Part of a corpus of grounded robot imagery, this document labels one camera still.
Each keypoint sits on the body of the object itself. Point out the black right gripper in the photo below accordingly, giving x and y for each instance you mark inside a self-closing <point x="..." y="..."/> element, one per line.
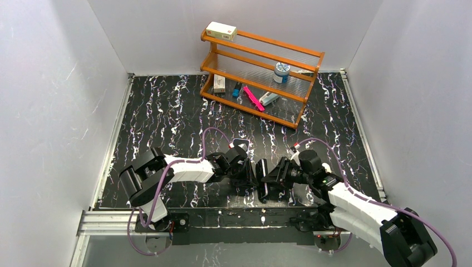
<point x="276" y="174"/>

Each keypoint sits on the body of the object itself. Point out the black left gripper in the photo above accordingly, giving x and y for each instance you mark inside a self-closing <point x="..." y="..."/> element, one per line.
<point x="242" y="172"/>

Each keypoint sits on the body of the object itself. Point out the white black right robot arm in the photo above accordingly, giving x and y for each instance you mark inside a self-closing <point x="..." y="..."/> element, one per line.
<point x="398" y="236"/>

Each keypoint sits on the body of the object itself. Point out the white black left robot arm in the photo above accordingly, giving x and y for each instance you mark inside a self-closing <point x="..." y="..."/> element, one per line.
<point x="145" y="177"/>

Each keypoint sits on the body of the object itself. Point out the small white pink gadget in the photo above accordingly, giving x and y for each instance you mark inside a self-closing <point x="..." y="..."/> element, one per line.
<point x="327" y="168"/>

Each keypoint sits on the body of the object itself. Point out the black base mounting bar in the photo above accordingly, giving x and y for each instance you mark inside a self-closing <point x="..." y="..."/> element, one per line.
<point x="239" y="221"/>

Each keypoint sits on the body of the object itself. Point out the pink highlighter pen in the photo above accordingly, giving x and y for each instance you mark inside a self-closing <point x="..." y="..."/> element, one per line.
<point x="253" y="99"/>

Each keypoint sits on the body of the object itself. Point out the blue marker pen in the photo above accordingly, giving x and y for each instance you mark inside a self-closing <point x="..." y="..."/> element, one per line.
<point x="236" y="90"/>

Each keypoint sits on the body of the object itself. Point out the orange wooden shelf rack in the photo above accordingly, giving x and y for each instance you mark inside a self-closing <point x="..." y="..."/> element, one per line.
<point x="250" y="59"/>

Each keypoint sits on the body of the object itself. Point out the small white grey box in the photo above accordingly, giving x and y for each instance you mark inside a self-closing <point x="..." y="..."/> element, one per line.
<point x="219" y="84"/>

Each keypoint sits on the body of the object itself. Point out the blue white round jar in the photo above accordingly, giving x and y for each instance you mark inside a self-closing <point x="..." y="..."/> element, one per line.
<point x="281" y="72"/>

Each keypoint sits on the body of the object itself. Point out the white cardboard box red label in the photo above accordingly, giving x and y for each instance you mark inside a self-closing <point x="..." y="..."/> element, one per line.
<point x="221" y="31"/>

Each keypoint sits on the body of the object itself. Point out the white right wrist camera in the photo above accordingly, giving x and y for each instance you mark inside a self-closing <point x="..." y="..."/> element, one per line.
<point x="295" y="153"/>

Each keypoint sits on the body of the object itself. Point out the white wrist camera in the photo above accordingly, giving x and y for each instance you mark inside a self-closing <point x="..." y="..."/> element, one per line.
<point x="238" y="142"/>
<point x="295" y="153"/>

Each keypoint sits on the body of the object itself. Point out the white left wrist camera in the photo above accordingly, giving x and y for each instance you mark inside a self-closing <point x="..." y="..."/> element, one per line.
<point x="238" y="142"/>

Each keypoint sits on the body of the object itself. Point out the aluminium rail frame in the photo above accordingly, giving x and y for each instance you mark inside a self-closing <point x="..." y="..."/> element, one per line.
<point x="168" y="112"/>

